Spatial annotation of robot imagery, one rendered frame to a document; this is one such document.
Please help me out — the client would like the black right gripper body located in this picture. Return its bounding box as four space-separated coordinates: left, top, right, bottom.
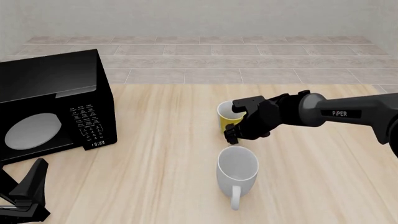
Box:
237 98 281 141

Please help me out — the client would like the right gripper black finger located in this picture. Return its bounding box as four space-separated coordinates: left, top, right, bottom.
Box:
223 123 240 145
231 95 266 114

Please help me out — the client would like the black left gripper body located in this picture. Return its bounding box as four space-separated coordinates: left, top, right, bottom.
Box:
0 198 52 223

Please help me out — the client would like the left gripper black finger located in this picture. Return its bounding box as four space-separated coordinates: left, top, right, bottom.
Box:
8 157 50 204
0 166 19 187

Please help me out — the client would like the yellow and white mug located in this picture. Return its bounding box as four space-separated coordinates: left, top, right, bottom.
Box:
216 100 246 136

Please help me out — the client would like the round grey microwave turntable plate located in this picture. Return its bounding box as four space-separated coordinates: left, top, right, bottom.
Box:
4 112 62 151

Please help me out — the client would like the black microwave oven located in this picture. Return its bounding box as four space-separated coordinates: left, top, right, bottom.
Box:
0 49 118 164

